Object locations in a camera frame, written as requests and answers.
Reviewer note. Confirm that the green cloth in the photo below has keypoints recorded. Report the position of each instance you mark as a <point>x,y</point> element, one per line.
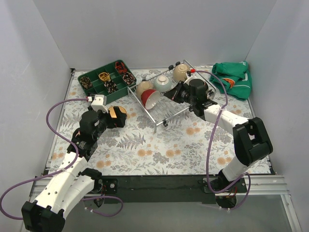
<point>236,78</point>

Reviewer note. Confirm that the metal wire dish rack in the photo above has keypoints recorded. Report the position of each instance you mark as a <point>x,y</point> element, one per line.
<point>165,110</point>

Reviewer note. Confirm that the dark floral roll right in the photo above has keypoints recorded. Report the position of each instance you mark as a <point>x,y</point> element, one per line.
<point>128,78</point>

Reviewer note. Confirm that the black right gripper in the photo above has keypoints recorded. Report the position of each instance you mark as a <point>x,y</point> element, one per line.
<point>180,91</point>

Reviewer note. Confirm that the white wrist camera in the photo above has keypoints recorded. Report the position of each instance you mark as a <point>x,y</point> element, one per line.
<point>98,102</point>
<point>190,77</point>

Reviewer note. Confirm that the orange black roll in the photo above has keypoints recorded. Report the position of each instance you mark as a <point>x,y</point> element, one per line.
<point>120,67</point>

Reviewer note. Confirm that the aluminium frame rail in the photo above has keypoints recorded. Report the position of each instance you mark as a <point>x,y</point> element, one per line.
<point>262,203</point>

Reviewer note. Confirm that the light green bowl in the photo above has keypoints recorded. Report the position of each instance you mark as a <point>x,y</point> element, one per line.
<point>162,83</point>

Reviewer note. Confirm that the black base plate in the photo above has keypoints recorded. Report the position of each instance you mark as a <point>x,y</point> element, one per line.
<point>131,189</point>

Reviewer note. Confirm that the yellow patterned roll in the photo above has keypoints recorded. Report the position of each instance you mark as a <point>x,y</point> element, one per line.
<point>104,76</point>

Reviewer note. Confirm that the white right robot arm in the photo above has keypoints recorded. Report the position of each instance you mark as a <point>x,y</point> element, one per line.
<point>251,140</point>

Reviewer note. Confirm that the dark floral roll middle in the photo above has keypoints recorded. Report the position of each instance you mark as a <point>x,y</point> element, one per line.
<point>110,86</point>

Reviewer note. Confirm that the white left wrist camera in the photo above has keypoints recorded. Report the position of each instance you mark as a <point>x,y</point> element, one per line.
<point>98,102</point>

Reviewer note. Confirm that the green compartment tray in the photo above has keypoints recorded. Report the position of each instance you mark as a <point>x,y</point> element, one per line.
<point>98,86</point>

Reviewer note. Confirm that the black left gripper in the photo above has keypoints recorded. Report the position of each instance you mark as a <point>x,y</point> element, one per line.
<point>111,118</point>

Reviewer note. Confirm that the dark patterned bowl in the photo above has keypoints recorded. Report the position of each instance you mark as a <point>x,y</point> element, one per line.
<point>205,87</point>

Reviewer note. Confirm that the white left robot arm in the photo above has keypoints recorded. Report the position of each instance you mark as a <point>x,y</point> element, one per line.
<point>49,210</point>

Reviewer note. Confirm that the tan bowl gold rim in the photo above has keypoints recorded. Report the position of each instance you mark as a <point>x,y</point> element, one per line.
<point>143,86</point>

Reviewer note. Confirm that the beige bowl back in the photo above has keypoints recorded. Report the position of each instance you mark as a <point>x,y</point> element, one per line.
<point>180,72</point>

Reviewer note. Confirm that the dark floral roll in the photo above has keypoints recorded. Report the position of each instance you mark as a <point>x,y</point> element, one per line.
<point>128,78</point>
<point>110,86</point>

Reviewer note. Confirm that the tan bowl front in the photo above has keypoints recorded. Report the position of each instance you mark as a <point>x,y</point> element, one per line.
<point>112,113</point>

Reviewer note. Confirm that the dark patterned roll left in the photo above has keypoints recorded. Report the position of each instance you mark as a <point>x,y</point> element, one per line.
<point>86,82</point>

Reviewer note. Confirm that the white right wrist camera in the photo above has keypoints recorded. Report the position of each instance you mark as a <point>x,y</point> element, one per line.
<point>190,77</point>

